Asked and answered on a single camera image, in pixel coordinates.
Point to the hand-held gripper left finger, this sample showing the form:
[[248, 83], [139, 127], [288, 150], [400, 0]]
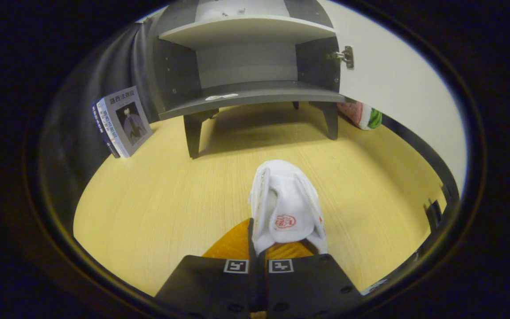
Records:
[[210, 283]]

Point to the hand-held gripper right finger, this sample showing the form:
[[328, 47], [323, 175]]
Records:
[[308, 283]]

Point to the white shoe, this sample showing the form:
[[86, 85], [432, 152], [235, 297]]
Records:
[[286, 199]]

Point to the grey shoe cabinet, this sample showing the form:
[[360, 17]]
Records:
[[246, 93]]

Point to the white shoe cabinet door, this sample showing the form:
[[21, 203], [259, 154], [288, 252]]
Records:
[[396, 88]]

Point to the metal door hinge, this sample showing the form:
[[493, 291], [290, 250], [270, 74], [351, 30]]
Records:
[[345, 56]]

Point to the watermelon plush toy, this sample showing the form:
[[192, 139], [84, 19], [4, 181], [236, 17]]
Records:
[[363, 116]]

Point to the grey cover book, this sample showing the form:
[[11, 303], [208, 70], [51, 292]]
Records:
[[131, 119]]

